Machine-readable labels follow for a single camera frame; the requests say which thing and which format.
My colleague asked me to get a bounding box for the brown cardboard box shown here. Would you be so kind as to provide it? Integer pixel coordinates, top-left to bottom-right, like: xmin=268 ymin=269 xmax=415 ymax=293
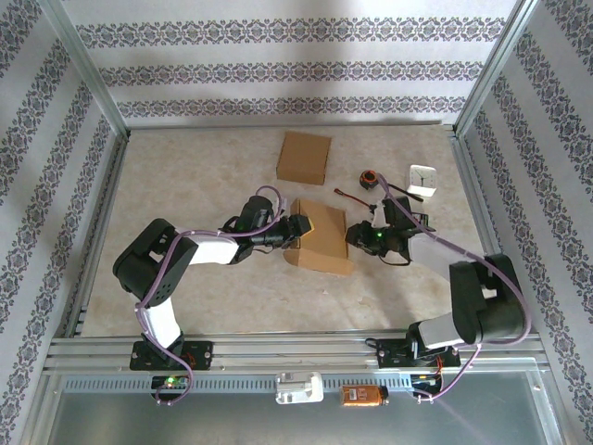
xmin=276 ymin=131 xmax=333 ymax=186
xmin=282 ymin=197 xmax=356 ymax=278

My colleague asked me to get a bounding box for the orange black tape measure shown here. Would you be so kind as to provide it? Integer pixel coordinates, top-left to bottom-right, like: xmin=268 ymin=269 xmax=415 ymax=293
xmin=360 ymin=170 xmax=425 ymax=203

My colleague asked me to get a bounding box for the white square alarm clock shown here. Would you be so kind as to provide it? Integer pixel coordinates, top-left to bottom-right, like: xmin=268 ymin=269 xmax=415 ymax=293
xmin=406 ymin=164 xmax=440 ymax=199

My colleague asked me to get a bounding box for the small black controller board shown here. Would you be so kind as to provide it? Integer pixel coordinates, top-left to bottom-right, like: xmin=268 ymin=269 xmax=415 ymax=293
xmin=410 ymin=372 xmax=444 ymax=388
xmin=151 ymin=375 xmax=190 ymax=391

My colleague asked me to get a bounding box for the orange battery pack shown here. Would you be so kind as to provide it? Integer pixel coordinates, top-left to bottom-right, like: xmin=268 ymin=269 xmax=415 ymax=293
xmin=340 ymin=385 xmax=389 ymax=408

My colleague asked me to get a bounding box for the grey metal tray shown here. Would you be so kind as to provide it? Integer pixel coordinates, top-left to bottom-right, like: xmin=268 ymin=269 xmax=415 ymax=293
xmin=44 ymin=370 xmax=566 ymax=445

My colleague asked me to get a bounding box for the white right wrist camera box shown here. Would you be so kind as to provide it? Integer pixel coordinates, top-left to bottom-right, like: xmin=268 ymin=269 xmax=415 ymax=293
xmin=372 ymin=198 xmax=390 ymax=229

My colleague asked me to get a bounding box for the aluminium side rail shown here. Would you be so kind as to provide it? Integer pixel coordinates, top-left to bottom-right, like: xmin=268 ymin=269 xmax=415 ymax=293
xmin=451 ymin=133 xmax=528 ymax=334
xmin=62 ymin=133 xmax=133 ymax=337

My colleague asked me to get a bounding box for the aluminium back rail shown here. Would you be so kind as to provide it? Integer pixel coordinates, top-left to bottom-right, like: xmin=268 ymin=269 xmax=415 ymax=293
xmin=127 ymin=119 xmax=458 ymax=131

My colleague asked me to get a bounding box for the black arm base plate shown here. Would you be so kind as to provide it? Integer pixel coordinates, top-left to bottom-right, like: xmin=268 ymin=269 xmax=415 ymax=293
xmin=129 ymin=339 xmax=215 ymax=372
xmin=375 ymin=337 xmax=462 ymax=371

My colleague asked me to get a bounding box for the aluminium mounting rail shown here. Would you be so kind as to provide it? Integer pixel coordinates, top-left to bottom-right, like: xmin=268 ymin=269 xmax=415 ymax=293
xmin=44 ymin=329 xmax=550 ymax=374

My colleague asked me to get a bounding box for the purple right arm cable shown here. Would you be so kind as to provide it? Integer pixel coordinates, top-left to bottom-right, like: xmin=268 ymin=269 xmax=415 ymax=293
xmin=375 ymin=172 xmax=532 ymax=403

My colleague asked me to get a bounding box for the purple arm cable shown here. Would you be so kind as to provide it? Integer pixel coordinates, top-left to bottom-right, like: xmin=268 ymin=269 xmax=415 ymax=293
xmin=375 ymin=172 xmax=532 ymax=403
xmin=133 ymin=184 xmax=286 ymax=408

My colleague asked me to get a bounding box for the white plastic bracket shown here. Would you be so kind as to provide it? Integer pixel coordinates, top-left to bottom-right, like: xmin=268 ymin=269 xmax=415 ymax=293
xmin=274 ymin=371 xmax=324 ymax=405

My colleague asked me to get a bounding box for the grey slotted cable duct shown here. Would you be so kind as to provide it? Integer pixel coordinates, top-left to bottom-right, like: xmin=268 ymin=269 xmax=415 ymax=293
xmin=62 ymin=374 xmax=413 ymax=393

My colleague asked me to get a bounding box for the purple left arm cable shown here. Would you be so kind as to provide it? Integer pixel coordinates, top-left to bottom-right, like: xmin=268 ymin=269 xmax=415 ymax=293
xmin=133 ymin=184 xmax=286 ymax=408

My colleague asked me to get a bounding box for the aluminium frame post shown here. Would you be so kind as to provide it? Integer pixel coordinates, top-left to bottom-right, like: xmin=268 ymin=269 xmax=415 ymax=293
xmin=452 ymin=0 xmax=543 ymax=140
xmin=39 ymin=0 xmax=131 ymax=140

